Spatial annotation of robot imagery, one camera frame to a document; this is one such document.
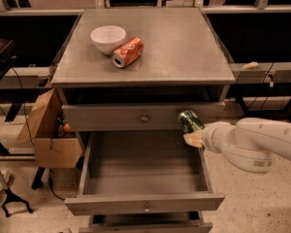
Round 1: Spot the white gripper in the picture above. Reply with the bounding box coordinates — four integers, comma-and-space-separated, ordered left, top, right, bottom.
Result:
183, 121, 234, 153

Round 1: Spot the green soda can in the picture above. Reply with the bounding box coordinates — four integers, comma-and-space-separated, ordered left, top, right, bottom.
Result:
178, 110, 205, 133

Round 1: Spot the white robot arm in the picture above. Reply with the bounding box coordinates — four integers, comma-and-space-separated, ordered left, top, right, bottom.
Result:
183, 117, 291, 174

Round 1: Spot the grey top drawer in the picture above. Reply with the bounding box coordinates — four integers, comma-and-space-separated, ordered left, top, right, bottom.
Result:
62, 102, 225, 132

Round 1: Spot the grey open middle drawer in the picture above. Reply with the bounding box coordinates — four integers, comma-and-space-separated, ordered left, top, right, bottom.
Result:
65, 130, 224, 216

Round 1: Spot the grey bottom drawer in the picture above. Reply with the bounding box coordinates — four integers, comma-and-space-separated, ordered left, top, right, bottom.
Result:
78, 212, 212, 233

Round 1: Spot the grey drawer cabinet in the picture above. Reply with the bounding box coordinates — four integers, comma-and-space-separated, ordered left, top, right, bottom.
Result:
50, 7, 237, 233

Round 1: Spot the orange soda can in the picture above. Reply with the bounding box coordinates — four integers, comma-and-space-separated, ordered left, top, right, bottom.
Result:
112, 37, 144, 68

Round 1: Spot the black desk leg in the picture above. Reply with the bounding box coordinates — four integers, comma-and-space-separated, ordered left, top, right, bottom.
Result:
235, 96, 250, 117

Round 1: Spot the small yellow sponge piece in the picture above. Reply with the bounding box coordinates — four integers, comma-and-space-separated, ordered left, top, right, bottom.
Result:
242, 61, 258, 70

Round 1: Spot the white ceramic bowl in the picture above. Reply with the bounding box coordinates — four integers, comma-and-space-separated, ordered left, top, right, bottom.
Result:
90, 25, 126, 54

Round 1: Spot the brown cardboard box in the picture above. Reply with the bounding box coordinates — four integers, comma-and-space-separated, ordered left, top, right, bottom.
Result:
15, 88, 82, 168

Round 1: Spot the black stand base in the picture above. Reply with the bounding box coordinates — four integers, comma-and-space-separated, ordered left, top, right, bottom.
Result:
0, 171, 33, 217

